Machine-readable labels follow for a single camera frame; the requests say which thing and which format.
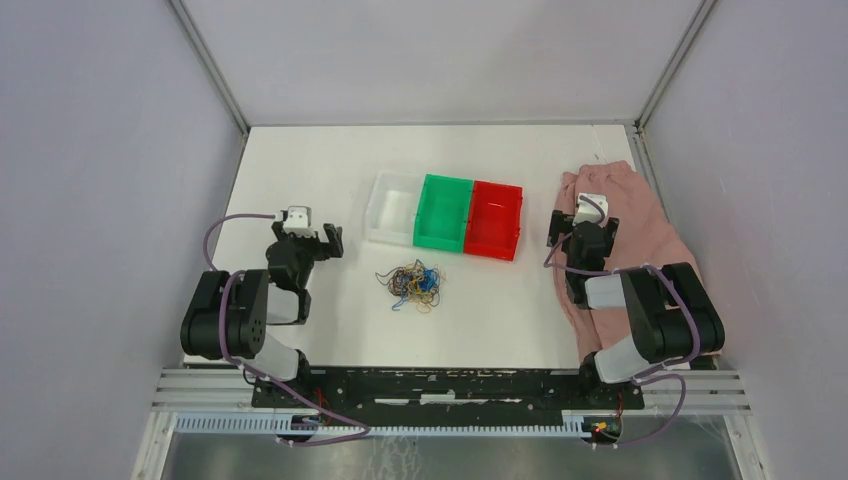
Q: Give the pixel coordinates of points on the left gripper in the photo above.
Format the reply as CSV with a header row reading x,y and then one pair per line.
x,y
333,234

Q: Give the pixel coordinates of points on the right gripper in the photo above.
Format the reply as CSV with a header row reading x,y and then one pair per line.
x,y
557,224

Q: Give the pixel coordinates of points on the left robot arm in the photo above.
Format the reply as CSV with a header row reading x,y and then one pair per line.
x,y
228,315

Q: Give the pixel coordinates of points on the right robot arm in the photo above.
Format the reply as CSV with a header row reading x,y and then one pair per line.
x,y
671,318

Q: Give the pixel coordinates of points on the pink cloth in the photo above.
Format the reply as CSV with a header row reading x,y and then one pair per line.
x,y
644,236

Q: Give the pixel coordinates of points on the clear plastic bin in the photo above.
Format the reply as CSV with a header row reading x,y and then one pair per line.
x,y
392,208

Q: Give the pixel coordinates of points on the red plastic bin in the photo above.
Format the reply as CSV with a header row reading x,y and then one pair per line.
x,y
494,221

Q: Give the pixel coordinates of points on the green plastic bin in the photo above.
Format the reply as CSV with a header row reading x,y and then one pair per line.
x,y
442,213

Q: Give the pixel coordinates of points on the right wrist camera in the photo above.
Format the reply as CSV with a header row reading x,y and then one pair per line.
x,y
592,208

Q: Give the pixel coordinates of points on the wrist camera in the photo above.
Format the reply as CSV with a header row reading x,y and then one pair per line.
x,y
298,222
592,208

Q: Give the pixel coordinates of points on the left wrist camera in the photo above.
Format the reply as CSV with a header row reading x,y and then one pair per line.
x,y
298,222

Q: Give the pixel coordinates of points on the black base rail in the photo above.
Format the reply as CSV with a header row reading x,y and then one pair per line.
x,y
443,397

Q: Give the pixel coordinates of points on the white cable duct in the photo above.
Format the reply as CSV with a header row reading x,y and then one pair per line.
x,y
292,425

